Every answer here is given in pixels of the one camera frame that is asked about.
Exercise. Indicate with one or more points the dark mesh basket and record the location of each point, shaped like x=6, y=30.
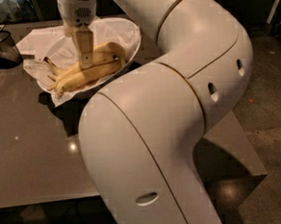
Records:
x=10, y=56

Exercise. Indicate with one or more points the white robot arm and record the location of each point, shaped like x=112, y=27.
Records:
x=137, y=134

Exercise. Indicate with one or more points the plastic bottles in background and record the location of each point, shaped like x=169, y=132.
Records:
x=14, y=11

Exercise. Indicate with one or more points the white crumpled paper liner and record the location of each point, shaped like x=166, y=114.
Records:
x=51, y=42

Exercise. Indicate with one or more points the white bowl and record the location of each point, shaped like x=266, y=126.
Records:
x=116, y=43

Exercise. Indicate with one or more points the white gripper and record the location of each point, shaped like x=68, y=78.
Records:
x=77, y=12

